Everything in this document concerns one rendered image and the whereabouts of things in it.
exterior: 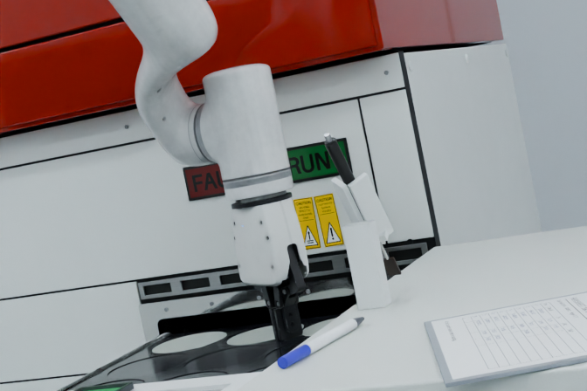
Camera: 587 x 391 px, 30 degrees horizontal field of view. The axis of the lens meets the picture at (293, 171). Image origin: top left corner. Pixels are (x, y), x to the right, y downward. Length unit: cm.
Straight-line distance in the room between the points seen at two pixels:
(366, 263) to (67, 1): 67
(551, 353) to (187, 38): 59
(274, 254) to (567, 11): 171
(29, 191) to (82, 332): 23
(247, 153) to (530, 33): 168
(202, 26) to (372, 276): 35
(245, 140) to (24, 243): 53
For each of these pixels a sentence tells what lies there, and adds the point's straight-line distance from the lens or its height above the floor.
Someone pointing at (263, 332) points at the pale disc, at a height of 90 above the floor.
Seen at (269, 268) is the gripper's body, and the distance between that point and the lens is 130.
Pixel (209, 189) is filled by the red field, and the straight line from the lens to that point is 153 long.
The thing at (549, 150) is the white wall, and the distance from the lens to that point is 289.
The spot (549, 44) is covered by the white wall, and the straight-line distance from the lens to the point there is 287.
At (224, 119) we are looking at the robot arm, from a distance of 130.
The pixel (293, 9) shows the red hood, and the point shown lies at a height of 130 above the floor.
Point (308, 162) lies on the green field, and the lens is 146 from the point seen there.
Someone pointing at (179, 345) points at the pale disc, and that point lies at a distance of 146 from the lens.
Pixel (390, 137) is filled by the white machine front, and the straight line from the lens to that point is 142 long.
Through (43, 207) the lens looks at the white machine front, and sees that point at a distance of 168.
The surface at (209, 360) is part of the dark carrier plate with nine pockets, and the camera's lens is 133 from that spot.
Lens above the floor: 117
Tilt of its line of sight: 3 degrees down
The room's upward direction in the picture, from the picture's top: 11 degrees counter-clockwise
